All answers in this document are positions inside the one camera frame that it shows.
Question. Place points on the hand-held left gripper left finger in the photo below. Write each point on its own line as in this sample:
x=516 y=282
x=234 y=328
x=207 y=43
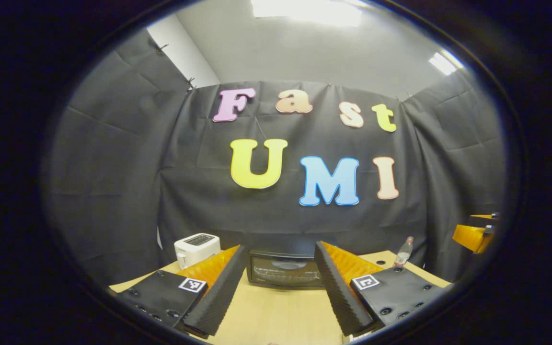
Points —
x=218 y=297

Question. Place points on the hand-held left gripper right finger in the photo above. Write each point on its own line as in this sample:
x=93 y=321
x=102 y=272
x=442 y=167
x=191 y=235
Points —
x=339 y=292

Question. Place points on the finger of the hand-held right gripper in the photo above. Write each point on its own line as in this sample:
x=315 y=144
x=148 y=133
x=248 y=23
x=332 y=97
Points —
x=470 y=235

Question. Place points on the black electric oven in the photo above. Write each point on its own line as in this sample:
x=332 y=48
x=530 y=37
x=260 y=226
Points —
x=283 y=270

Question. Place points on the white toaster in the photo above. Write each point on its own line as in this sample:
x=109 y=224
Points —
x=194 y=247

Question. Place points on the clear plastic water bottle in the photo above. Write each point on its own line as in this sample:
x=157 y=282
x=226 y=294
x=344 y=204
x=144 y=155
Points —
x=403 y=256

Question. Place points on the black backdrop cloth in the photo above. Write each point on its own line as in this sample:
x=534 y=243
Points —
x=113 y=182

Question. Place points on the ceiling light panel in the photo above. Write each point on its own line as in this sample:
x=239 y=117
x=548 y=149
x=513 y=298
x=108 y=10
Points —
x=443 y=62

